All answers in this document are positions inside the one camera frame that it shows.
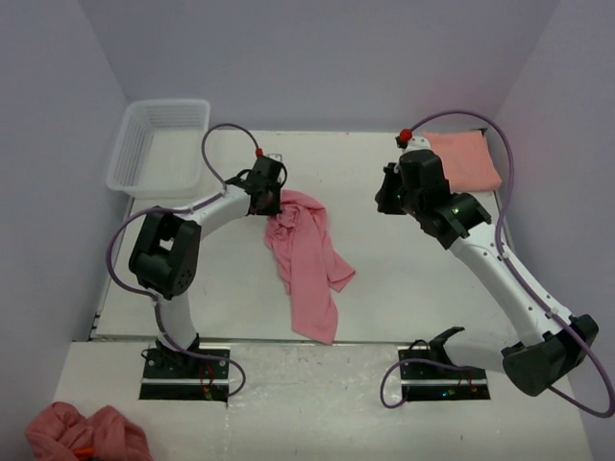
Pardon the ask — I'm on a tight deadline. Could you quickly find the pink t shirt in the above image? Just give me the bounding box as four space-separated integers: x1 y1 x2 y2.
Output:
264 190 356 346

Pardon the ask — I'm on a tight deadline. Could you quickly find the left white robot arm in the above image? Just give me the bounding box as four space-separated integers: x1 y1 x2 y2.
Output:
129 157 287 377

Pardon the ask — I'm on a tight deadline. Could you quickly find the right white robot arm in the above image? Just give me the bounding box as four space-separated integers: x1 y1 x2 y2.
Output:
375 149 599 397

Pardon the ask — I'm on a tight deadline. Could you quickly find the folded salmon t shirt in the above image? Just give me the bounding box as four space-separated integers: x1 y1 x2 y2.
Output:
423 130 502 192

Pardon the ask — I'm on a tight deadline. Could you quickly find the white plastic basket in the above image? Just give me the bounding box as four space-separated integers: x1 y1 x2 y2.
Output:
106 99 210 200

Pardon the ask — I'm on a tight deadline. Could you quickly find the crumpled salmon shirt pile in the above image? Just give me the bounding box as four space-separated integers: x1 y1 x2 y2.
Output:
25 401 153 460

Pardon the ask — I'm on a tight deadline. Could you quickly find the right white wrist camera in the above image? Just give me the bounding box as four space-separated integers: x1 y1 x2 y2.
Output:
396 135 432 154

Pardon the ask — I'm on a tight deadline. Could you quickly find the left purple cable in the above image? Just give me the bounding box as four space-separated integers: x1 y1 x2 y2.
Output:
105 123 268 398

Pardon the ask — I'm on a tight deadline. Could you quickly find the purple cable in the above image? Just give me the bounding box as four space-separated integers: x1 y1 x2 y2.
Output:
105 123 268 398
379 109 615 418

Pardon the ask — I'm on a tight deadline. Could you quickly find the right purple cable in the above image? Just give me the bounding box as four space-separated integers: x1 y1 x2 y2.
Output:
379 109 615 418

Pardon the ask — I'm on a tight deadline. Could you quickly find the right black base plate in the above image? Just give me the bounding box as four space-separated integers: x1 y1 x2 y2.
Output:
400 363 491 401

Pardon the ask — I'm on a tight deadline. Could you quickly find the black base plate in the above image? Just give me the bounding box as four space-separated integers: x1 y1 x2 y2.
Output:
138 344 231 403
400 363 491 401

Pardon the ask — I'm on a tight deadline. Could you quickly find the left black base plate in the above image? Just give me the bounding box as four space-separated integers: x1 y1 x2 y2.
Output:
138 344 231 403

